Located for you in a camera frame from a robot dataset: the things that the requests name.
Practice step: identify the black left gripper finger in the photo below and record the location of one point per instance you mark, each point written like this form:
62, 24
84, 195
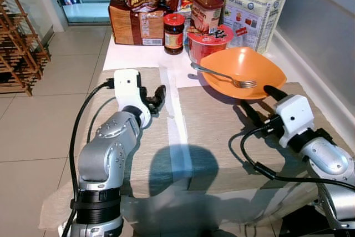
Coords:
142, 90
160, 92

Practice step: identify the wooden rack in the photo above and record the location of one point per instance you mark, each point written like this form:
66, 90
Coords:
16, 54

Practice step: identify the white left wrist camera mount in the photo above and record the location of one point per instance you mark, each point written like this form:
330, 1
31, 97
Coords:
126, 84

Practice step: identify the silver metal fork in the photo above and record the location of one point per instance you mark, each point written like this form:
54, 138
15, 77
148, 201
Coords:
219, 73

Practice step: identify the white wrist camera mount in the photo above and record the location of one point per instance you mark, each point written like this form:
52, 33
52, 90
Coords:
126, 84
294, 115

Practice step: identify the orange bowl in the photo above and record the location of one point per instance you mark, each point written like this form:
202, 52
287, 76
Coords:
249, 62

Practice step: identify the red instant noodle cup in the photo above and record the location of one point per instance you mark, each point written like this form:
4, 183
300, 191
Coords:
202, 45

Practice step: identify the red-lidded sauce jar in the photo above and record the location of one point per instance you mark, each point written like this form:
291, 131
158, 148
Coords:
173, 37

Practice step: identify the brown-lidded canister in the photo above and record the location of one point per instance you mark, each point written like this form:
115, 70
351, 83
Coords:
206, 15

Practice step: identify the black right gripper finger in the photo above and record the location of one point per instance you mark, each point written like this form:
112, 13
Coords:
251, 113
273, 92

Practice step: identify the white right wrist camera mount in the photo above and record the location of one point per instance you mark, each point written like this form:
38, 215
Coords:
294, 115

